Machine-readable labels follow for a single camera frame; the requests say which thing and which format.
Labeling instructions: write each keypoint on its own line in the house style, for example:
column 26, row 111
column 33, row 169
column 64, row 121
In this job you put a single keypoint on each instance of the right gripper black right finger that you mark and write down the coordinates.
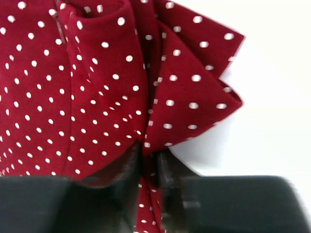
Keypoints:
column 226, row 204

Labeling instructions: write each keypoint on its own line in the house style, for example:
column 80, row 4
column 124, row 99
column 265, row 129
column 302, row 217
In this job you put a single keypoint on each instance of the red polka dot skirt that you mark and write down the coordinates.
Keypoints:
column 82, row 80

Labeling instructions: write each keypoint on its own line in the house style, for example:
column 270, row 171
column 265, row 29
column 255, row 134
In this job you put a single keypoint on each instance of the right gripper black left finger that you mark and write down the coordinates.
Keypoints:
column 105, row 202

